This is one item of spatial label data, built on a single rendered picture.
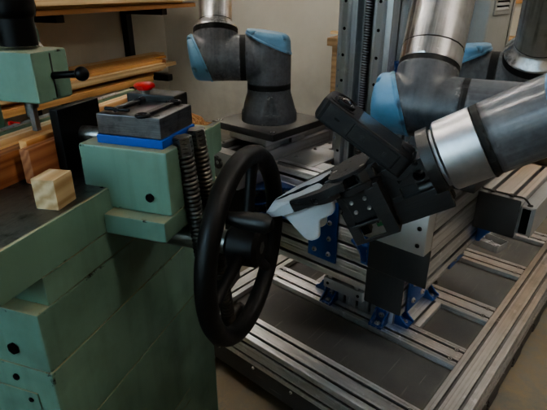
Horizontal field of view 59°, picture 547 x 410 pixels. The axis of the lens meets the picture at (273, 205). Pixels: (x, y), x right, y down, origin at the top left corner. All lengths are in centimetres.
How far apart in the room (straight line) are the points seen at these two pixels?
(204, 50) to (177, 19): 339
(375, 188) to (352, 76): 74
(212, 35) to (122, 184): 67
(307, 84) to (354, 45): 288
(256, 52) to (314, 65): 280
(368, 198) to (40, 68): 48
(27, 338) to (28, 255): 12
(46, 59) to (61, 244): 27
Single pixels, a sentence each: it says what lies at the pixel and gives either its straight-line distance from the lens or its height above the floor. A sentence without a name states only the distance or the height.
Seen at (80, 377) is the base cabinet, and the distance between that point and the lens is 74.
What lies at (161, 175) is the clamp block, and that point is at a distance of 64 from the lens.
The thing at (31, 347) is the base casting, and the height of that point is 75.
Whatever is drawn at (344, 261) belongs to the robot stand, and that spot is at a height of 52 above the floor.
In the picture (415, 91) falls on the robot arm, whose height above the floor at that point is 104.
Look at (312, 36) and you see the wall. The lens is 402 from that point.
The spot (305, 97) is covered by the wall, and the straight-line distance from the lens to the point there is 411.
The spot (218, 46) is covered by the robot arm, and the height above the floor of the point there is 101.
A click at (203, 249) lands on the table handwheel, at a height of 87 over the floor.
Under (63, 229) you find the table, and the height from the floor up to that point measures 88.
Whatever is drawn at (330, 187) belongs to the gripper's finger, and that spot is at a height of 96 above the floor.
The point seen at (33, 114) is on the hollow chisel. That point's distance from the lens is 82.
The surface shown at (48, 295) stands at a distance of 64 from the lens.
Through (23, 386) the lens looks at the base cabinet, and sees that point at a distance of 75.
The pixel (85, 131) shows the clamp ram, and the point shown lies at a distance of 76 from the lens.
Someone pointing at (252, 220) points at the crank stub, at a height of 90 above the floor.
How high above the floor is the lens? 115
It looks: 25 degrees down
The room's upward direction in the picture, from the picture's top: straight up
